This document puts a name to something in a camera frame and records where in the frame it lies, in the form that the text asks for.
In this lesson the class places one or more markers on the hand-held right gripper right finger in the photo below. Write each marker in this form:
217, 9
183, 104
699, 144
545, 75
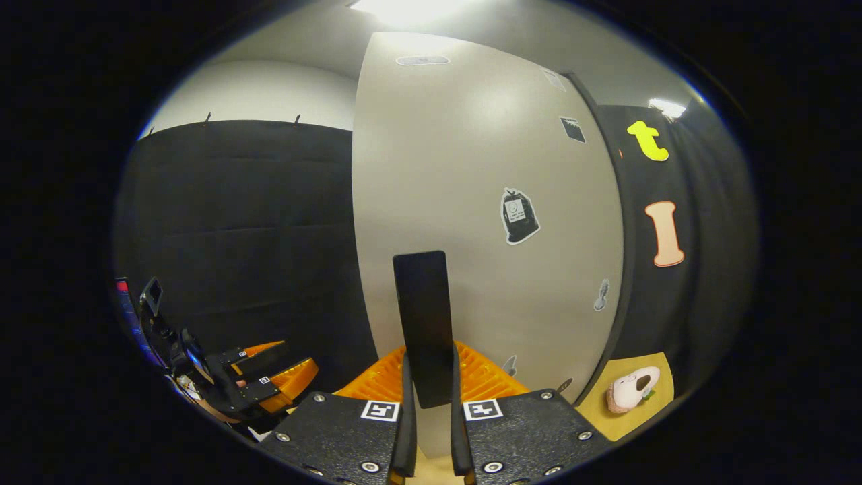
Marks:
461, 438

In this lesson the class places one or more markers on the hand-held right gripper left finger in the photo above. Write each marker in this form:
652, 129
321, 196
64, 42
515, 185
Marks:
404, 431

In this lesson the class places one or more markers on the black backdrop cloth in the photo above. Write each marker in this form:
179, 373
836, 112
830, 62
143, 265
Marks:
242, 222

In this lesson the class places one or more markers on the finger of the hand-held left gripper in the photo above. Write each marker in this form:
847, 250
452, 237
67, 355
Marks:
283, 387
266, 360

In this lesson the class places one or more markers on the dark grey cabinet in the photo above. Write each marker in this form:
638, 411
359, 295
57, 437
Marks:
590, 101

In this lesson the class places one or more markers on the light grey cabinet door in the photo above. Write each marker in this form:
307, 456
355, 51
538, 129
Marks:
458, 168

